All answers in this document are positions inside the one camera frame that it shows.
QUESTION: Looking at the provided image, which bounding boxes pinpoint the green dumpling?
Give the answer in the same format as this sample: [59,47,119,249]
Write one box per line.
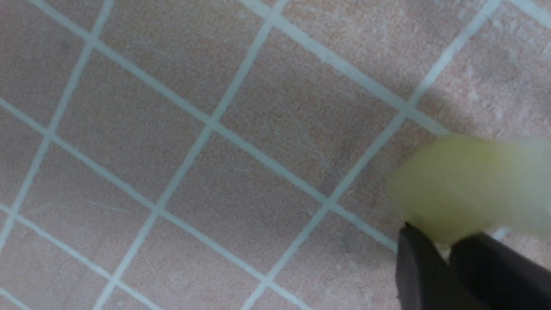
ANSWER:
[385,135,551,247]

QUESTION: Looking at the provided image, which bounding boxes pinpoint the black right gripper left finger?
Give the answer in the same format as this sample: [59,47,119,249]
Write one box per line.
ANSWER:
[396,222,490,310]

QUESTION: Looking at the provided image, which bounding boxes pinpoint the pink checkered tablecloth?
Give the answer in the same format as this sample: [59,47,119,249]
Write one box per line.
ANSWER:
[1,0,550,310]

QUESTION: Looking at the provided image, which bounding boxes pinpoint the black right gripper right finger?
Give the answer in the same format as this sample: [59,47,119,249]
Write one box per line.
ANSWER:
[449,233,551,310]

